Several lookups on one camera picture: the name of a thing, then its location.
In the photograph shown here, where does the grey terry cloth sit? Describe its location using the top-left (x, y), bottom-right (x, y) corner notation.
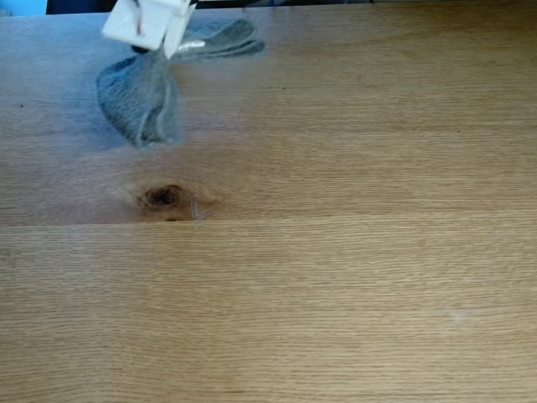
top-left (95, 18), bottom-right (267, 149)

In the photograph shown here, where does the dark blue object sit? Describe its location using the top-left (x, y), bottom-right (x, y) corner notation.
top-left (45, 0), bottom-right (118, 15)

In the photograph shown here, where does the light blue object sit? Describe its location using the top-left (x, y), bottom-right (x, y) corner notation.
top-left (0, 0), bottom-right (48, 18)

